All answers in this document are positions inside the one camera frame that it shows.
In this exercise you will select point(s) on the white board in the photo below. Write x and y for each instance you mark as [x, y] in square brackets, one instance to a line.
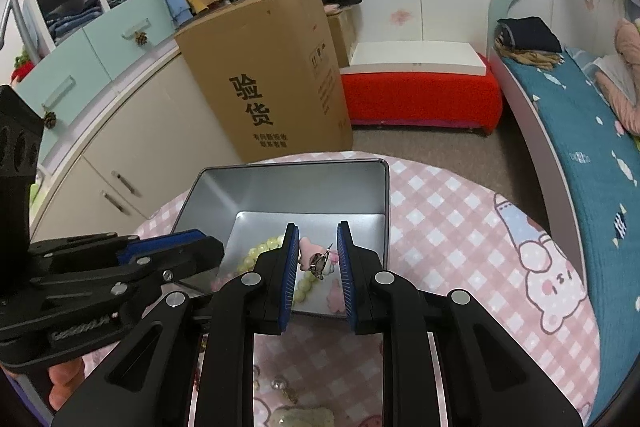
[415, 57]

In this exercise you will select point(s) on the teal patterned quilt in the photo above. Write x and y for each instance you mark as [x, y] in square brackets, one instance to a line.
[575, 132]

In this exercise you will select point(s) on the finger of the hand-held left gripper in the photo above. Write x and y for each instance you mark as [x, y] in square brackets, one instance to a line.
[165, 241]
[140, 281]

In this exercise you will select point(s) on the small brown cardboard box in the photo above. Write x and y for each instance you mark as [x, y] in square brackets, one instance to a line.
[341, 37]

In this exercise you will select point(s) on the red and green plush toy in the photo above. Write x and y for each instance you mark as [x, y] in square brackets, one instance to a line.
[21, 68]

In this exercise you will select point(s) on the silver metal tin box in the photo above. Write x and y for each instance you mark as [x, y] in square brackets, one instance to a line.
[290, 187]

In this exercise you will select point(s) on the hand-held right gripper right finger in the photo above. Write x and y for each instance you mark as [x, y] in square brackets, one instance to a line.
[345, 274]

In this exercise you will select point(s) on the teal drawer front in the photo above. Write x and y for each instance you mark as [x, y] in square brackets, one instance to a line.
[55, 92]
[125, 27]

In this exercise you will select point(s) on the large brown cardboard box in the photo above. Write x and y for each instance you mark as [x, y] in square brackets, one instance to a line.
[260, 72]

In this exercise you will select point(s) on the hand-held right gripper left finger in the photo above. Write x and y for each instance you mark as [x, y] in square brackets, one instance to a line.
[291, 272]

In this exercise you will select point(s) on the folded dark clothes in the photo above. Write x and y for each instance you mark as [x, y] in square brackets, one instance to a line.
[530, 34]

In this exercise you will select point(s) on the folded tan garment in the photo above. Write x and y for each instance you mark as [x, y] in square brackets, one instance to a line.
[531, 59]

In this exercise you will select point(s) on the pinecone drawer knob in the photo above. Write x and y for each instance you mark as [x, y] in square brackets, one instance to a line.
[50, 120]
[141, 39]

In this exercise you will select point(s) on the pearl drop earring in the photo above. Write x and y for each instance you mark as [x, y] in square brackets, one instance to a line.
[256, 377]
[279, 386]

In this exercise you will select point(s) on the person's left hand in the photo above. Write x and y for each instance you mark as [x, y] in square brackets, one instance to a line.
[65, 382]

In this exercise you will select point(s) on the pale green hair clip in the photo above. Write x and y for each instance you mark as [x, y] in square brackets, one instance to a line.
[300, 418]

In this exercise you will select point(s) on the red upholstered stool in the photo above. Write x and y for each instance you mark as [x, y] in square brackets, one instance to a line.
[420, 101]

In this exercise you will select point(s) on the pink plush pillow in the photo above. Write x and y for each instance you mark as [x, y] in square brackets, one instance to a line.
[625, 82]

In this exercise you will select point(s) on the pink flower wall sticker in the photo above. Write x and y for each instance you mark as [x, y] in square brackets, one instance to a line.
[400, 18]

